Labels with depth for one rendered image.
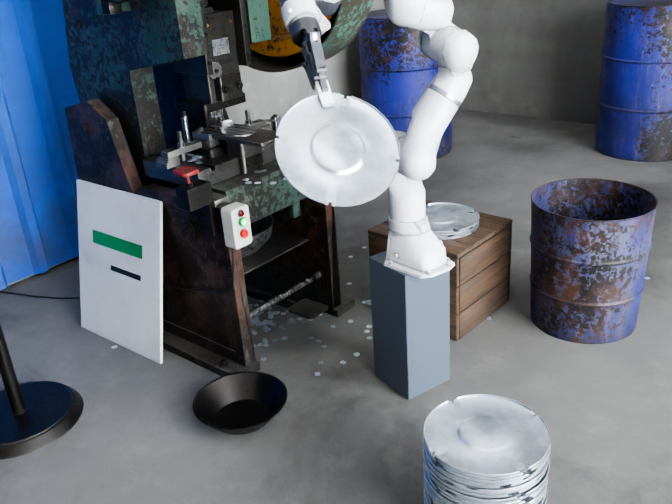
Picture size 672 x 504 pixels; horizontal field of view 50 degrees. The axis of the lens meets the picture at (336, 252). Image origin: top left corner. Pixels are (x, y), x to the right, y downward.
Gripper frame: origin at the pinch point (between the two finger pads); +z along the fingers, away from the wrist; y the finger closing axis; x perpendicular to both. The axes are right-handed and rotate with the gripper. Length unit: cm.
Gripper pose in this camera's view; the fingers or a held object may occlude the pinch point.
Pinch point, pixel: (324, 95)
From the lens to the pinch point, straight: 172.1
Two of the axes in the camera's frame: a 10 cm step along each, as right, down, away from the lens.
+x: 9.5, -1.8, 2.4
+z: 2.6, 9.1, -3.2
